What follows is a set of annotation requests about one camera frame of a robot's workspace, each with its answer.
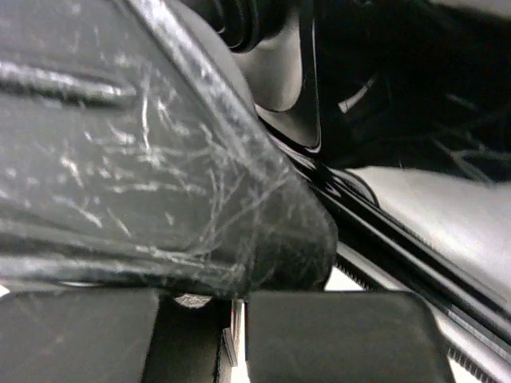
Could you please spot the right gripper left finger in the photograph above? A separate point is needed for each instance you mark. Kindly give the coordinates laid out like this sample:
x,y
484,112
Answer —
x,y
110,335

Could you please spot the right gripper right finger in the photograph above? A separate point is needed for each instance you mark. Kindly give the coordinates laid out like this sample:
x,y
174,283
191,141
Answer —
x,y
344,337

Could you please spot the black white space suitcase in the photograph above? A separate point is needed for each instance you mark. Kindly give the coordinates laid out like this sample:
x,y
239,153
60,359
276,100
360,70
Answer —
x,y
223,148

